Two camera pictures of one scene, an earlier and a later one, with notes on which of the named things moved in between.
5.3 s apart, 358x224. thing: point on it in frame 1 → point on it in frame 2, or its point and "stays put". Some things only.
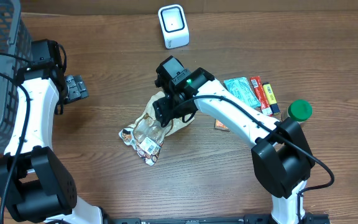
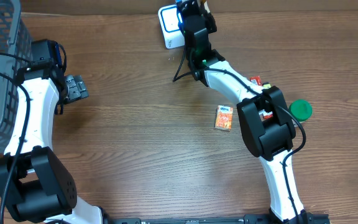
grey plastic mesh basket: (3, 29) stays put
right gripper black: (167, 113) → (208, 20)
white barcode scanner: (174, 25) stays put
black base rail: (307, 218) stays put
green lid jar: (301, 110) stays put
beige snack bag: (147, 135) → (207, 7)
